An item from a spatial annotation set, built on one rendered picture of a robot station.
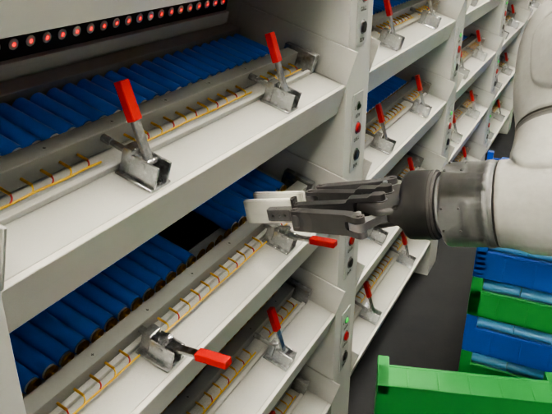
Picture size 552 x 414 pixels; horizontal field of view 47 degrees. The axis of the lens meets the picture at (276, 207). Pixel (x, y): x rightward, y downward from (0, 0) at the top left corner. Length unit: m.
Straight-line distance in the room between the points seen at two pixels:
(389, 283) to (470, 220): 0.89
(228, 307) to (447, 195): 0.27
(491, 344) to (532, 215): 0.65
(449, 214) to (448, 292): 1.10
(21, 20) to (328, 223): 0.39
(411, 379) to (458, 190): 0.53
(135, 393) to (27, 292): 0.20
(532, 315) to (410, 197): 0.58
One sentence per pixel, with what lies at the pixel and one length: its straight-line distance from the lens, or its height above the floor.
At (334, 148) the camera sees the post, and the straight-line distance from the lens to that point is 0.95.
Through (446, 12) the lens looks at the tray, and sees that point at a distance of 1.58.
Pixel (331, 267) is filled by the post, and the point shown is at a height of 0.39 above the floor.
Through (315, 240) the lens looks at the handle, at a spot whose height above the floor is 0.52.
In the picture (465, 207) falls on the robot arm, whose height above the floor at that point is 0.64.
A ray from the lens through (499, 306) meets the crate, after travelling 1.20.
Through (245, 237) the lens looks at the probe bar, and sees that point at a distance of 0.80.
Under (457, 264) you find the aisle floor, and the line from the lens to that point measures 1.88.
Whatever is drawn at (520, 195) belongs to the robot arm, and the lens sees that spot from 0.63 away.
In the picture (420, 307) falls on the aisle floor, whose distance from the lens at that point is 1.66.
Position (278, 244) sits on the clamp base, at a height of 0.51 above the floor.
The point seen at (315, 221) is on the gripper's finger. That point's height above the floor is 0.60.
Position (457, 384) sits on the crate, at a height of 0.20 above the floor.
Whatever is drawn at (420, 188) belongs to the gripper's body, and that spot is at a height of 0.65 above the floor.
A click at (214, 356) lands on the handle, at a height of 0.52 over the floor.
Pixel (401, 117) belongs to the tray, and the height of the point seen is 0.51.
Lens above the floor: 0.90
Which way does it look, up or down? 25 degrees down
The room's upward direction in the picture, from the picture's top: straight up
